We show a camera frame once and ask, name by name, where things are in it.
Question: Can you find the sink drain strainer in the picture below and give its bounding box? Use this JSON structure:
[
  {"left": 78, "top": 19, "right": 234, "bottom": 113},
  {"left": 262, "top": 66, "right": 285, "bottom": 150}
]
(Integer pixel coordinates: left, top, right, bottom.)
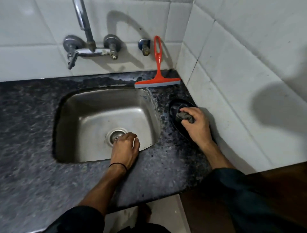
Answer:
[{"left": 106, "top": 128, "right": 128, "bottom": 147}]

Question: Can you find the black wrist thread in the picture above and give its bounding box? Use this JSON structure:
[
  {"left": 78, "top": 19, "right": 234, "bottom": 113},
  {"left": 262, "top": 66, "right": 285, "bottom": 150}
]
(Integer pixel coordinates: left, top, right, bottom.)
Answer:
[{"left": 109, "top": 162, "right": 128, "bottom": 172}]

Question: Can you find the small brass wall tap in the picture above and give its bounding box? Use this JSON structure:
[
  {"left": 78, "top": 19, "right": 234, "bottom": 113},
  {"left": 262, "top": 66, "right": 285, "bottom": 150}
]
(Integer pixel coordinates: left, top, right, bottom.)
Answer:
[{"left": 138, "top": 38, "right": 151, "bottom": 56}]

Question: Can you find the person's left hand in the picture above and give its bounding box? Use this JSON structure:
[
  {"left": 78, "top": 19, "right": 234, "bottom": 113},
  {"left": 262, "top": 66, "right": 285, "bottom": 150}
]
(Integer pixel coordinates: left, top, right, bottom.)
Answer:
[{"left": 110, "top": 132, "right": 141, "bottom": 170}]

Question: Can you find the person's right hand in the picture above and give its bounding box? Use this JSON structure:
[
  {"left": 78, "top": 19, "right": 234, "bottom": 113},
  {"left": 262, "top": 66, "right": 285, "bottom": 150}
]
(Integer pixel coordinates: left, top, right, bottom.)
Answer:
[{"left": 179, "top": 107, "right": 213, "bottom": 145}]

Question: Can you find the grey scrub pad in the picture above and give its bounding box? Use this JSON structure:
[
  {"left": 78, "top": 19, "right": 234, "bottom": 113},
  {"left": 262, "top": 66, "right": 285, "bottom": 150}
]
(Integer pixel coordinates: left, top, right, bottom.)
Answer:
[{"left": 176, "top": 112, "right": 195, "bottom": 124}]

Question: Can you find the person's dark sleeve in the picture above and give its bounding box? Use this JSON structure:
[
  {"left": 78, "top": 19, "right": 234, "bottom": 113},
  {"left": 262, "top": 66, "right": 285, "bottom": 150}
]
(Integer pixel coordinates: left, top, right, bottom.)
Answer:
[{"left": 43, "top": 168, "right": 307, "bottom": 233}]

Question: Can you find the person's foot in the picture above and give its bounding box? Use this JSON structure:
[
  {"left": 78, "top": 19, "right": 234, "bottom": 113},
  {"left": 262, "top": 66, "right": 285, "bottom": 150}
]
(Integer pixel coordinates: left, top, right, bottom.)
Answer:
[{"left": 136, "top": 204, "right": 152, "bottom": 225}]

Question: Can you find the person's right forearm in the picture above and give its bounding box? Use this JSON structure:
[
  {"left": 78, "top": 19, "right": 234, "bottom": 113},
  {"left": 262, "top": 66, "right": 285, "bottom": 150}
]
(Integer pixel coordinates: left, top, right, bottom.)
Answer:
[{"left": 201, "top": 140, "right": 236, "bottom": 170}]

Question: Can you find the stainless steel sink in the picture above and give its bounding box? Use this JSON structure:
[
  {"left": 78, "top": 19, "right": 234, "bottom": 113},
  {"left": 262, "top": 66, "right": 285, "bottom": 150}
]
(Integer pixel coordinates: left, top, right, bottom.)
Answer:
[{"left": 52, "top": 87, "right": 161, "bottom": 164}]

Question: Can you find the chrome wall faucet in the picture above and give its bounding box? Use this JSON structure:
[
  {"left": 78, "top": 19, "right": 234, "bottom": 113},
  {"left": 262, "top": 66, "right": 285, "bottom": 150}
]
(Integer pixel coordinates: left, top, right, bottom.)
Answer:
[{"left": 63, "top": 0, "right": 121, "bottom": 70}]

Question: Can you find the black oval dish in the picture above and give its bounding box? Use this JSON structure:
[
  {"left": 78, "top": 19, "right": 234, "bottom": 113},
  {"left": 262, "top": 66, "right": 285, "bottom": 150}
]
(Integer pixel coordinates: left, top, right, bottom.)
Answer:
[{"left": 169, "top": 99, "right": 216, "bottom": 143}]

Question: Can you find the person's left forearm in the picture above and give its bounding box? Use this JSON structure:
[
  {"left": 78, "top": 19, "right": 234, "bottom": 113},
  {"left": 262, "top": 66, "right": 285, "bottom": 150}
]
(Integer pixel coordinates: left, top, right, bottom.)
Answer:
[{"left": 78, "top": 164, "right": 127, "bottom": 216}]

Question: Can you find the orange squeegee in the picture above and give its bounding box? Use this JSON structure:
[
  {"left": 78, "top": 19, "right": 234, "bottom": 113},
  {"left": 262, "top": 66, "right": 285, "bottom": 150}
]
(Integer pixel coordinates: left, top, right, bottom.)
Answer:
[{"left": 134, "top": 36, "right": 181, "bottom": 88}]

